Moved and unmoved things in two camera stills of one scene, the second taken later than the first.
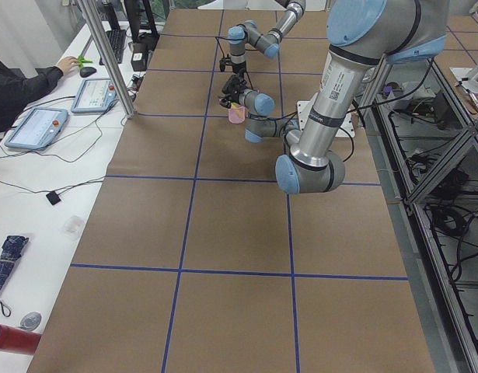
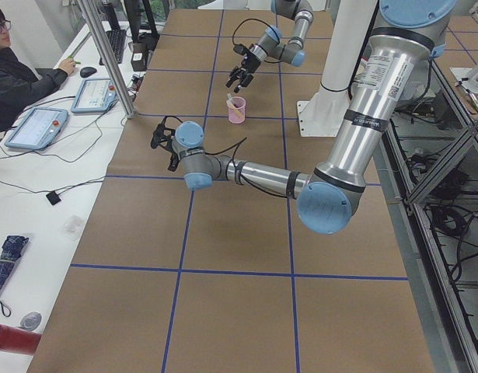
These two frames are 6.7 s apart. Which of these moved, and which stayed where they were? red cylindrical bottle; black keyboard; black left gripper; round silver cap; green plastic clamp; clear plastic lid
Moved: black left gripper; green plastic clamp
Stayed: red cylindrical bottle; black keyboard; round silver cap; clear plastic lid
